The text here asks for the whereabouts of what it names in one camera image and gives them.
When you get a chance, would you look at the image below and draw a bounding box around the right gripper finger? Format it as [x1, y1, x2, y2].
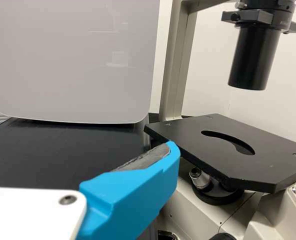
[77, 140, 181, 240]

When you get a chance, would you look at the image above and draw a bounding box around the black platform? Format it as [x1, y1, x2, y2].
[0, 116, 164, 188]

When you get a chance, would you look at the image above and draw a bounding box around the cream microscope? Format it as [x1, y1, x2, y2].
[144, 0, 296, 240]

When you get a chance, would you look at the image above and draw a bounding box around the white box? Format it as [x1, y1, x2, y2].
[0, 0, 161, 125]

